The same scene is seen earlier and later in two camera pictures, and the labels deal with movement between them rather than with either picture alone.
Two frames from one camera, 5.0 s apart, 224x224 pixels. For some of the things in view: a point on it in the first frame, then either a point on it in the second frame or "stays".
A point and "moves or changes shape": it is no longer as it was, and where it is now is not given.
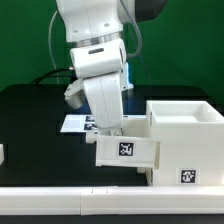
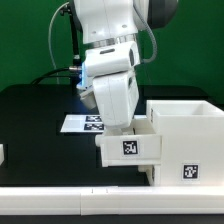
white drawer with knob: (133, 146) moves or changes shape
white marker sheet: (79, 123) stays
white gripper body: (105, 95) → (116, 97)
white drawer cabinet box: (191, 137) stays
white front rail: (113, 200) stays
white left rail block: (1, 153) stays
